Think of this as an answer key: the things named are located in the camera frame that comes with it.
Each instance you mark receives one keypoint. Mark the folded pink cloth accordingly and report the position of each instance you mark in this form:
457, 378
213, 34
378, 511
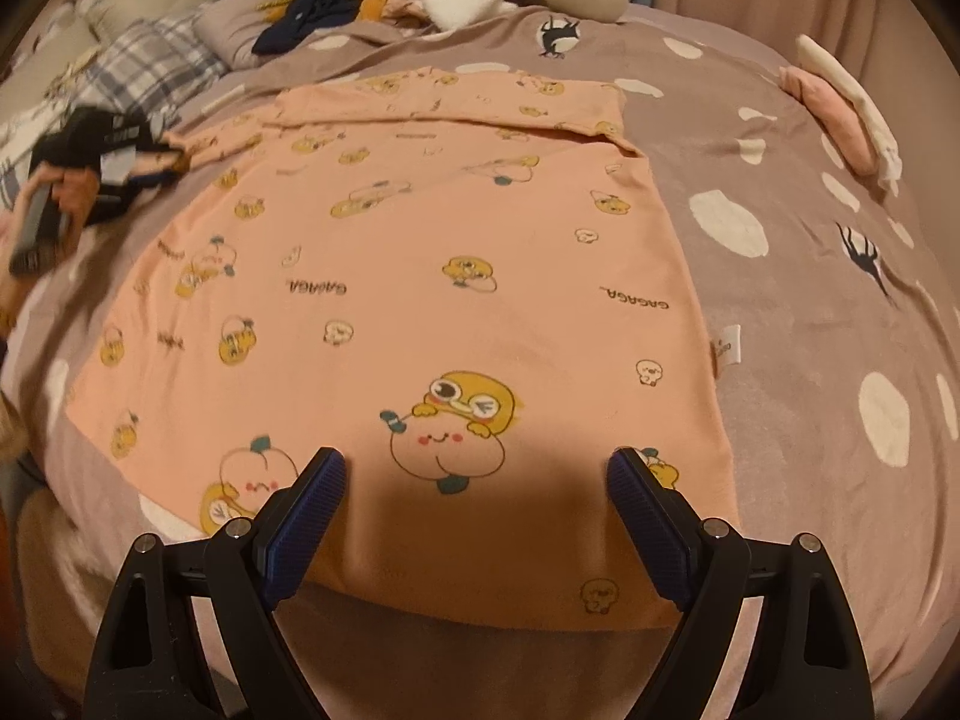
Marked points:
832, 116

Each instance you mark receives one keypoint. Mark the peach cartoon print shirt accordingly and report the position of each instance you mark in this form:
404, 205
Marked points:
450, 202

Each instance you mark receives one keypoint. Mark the beige pillow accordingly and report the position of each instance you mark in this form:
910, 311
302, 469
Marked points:
150, 4

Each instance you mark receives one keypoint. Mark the lilac bed sheet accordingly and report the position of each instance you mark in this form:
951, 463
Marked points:
225, 94

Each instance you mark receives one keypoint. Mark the orange garment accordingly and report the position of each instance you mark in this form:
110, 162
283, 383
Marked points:
371, 7

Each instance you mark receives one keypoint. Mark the folded white cloth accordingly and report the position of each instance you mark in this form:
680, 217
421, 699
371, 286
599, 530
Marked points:
866, 116

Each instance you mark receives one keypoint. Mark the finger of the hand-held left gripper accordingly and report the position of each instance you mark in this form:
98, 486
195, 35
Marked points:
154, 172

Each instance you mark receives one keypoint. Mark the navy garment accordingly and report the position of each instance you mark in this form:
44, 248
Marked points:
315, 15

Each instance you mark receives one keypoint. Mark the pink garment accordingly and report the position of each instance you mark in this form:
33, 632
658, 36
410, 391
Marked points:
405, 9

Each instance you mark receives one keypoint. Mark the small orange cloth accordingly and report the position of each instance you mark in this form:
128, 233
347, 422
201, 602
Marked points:
277, 7

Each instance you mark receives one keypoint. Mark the plaid pillow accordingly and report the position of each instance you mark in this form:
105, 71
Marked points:
146, 60

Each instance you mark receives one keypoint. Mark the mauve polka dot blanket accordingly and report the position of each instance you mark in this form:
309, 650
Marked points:
787, 315

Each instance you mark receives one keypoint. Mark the floral cloth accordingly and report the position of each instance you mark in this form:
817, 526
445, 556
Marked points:
64, 71

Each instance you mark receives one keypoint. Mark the grey pillow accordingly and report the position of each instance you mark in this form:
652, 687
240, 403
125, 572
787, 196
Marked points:
229, 34

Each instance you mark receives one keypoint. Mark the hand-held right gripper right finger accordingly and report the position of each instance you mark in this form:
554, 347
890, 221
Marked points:
651, 532

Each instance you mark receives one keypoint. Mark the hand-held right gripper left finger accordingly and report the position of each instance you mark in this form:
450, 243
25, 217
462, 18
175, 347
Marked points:
304, 532

